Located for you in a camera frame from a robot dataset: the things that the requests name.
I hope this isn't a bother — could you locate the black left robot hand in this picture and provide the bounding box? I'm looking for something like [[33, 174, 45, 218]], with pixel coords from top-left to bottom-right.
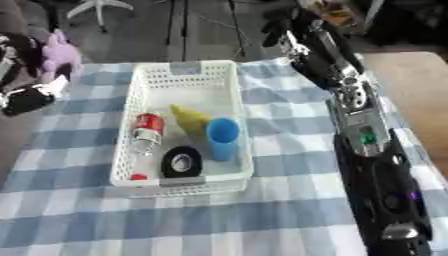
[[0, 83, 60, 117]]

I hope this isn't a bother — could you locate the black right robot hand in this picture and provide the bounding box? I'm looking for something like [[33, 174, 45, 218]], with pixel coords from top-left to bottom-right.
[[259, 13, 368, 90]]

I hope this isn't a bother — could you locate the purple soft toy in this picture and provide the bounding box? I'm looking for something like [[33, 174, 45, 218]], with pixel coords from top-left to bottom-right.
[[38, 28, 86, 83]]

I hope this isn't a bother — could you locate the white office chair base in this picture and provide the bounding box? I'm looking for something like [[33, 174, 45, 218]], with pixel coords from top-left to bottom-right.
[[64, 0, 135, 34]]

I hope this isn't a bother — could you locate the clear bottle with red label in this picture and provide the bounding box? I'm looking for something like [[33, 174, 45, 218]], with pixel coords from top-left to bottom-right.
[[129, 112, 168, 157]]

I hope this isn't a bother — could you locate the blue plastic cup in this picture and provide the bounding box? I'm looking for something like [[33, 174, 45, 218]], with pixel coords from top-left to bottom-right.
[[204, 116, 242, 162]]

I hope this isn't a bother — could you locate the white plastic basket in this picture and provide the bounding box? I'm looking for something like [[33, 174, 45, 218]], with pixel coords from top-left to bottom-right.
[[108, 59, 258, 198]]

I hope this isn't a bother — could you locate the black tripod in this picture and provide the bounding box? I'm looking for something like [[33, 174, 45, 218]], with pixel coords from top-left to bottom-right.
[[164, 0, 249, 62]]

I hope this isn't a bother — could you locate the yellow cone-shaped toy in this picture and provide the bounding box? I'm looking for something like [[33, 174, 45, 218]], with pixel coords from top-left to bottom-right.
[[168, 103, 214, 138]]

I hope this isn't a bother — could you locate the black tape roll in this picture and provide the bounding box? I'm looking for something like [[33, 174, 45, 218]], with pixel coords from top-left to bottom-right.
[[159, 145, 207, 180]]

